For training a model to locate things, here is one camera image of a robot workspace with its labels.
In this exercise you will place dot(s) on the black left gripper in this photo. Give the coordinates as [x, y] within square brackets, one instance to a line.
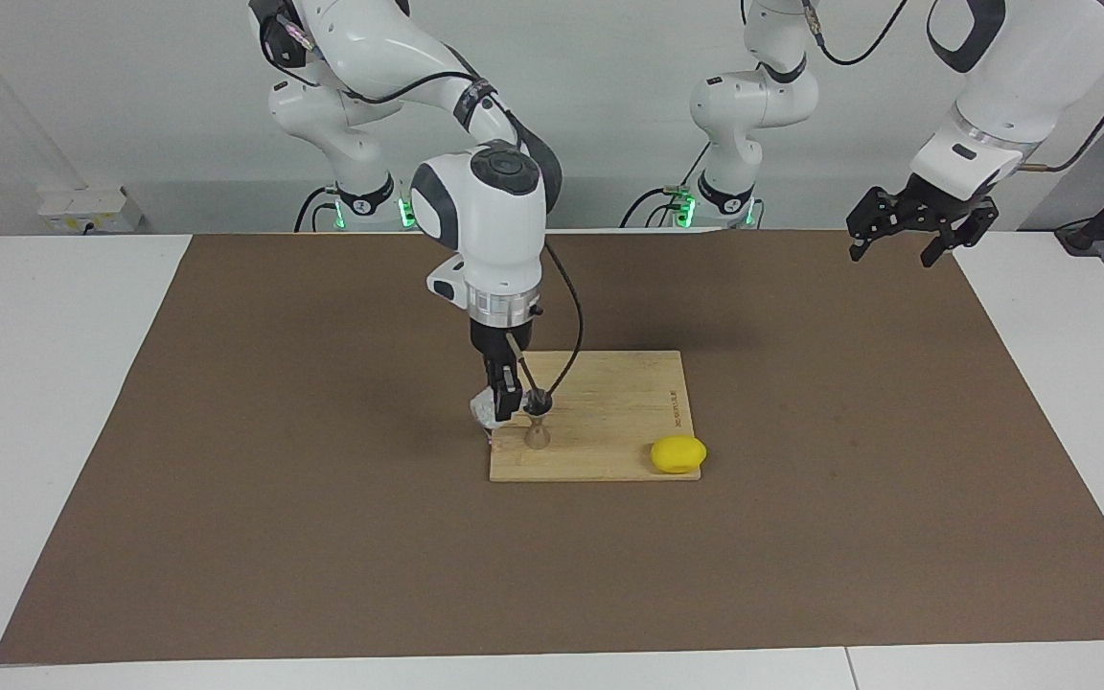
[945, 209]

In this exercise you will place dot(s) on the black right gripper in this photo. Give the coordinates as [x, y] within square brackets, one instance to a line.
[499, 343]

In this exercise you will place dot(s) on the small clear glass cup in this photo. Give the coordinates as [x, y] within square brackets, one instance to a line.
[483, 412]

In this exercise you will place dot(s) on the steel double jigger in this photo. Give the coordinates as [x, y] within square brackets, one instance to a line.
[538, 436]

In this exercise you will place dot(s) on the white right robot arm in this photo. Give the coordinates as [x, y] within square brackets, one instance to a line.
[499, 211]

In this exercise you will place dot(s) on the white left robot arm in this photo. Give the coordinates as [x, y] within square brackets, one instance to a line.
[1022, 86]

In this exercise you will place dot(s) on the bamboo cutting board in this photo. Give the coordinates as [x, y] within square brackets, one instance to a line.
[609, 412]

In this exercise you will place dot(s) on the yellow lemon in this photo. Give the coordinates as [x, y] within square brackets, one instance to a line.
[678, 454]

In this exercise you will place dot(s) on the brown table mat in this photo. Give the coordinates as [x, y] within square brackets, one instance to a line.
[552, 575]

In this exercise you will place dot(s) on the white wall power socket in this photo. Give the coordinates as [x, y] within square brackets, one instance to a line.
[82, 206]

